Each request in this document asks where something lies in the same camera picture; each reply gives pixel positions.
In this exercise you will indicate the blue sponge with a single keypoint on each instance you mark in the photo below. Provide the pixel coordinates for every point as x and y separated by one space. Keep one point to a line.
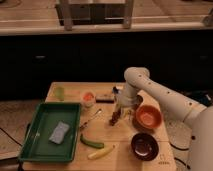
59 133

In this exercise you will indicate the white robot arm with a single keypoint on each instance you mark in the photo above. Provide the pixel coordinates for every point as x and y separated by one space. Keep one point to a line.
196 115

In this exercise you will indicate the yellow banana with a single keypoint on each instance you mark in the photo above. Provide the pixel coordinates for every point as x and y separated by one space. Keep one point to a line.
100 153

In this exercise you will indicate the orange bowl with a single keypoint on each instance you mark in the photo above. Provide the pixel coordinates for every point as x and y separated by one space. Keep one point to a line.
148 116

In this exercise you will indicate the dark brown bowl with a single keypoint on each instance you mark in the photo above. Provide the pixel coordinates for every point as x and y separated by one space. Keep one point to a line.
144 146

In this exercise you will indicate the green cup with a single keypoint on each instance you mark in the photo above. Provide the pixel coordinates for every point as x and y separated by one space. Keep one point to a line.
59 93

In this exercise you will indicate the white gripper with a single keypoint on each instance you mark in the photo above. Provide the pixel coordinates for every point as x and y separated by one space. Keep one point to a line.
128 98

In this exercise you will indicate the dark purple grapes bunch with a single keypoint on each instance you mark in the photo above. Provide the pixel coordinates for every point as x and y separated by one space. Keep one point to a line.
114 118

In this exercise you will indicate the green chili pepper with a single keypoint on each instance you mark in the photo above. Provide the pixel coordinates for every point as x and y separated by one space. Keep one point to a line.
93 144

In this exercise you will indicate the black rectangular block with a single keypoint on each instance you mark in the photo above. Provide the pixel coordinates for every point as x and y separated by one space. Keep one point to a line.
104 99

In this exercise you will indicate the green plastic tray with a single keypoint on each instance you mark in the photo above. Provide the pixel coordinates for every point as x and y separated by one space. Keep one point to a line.
38 147

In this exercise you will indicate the wooden chair frame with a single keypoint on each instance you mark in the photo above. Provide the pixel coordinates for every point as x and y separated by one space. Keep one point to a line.
94 12

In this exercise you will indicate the metal spoon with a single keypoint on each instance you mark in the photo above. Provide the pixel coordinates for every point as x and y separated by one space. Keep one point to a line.
84 125

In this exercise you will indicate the white cup orange contents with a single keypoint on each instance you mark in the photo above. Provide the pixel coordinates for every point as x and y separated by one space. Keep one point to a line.
88 99

